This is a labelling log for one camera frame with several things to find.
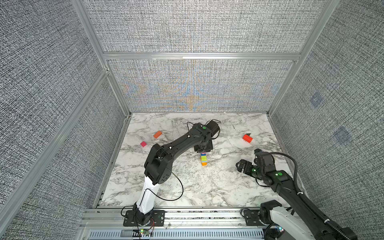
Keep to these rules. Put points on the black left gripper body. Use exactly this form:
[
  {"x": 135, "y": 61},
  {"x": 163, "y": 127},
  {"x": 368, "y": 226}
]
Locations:
[{"x": 205, "y": 148}]

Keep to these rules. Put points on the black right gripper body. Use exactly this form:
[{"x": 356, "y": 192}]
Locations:
[{"x": 250, "y": 169}]

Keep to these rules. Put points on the red wood cylinder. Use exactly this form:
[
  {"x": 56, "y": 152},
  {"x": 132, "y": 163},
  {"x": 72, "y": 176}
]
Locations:
[{"x": 247, "y": 138}]

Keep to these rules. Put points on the orange-red rectangular wood block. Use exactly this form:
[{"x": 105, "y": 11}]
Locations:
[{"x": 157, "y": 134}]

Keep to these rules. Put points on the pink wood cube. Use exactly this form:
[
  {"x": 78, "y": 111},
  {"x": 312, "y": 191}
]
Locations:
[{"x": 143, "y": 144}]

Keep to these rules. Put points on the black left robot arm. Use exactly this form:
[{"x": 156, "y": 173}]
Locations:
[{"x": 197, "y": 131}]

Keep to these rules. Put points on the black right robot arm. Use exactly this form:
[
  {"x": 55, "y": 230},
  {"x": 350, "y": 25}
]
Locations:
[{"x": 314, "y": 224}]

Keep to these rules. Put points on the aluminium horizontal back bar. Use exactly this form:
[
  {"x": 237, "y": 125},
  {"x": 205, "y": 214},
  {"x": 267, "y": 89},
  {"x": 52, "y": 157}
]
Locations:
[{"x": 202, "y": 56}]

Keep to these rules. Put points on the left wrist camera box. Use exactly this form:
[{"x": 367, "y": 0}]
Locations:
[{"x": 213, "y": 125}]

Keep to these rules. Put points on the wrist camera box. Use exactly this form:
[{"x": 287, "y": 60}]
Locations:
[
  {"x": 264, "y": 160},
  {"x": 213, "y": 125}
]

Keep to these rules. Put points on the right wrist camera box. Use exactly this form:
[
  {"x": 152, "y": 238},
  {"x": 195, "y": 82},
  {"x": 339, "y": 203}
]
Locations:
[{"x": 264, "y": 160}]

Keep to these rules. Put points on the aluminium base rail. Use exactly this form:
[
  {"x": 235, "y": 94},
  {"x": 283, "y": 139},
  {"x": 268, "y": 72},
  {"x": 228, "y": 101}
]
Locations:
[{"x": 175, "y": 224}]

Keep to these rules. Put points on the aluminium corner post right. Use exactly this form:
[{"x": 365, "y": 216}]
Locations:
[{"x": 316, "y": 31}]

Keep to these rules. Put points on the aluminium corner post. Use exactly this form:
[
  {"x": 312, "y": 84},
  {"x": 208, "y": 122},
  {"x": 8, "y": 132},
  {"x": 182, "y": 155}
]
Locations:
[
  {"x": 316, "y": 31},
  {"x": 86, "y": 22}
]

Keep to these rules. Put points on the aluminium corner post left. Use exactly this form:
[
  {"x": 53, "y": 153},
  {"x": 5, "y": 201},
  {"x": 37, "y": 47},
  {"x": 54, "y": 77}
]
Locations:
[{"x": 86, "y": 22}]

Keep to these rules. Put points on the aluminium left wall bar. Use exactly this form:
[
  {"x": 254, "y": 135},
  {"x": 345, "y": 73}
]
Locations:
[{"x": 28, "y": 182}]

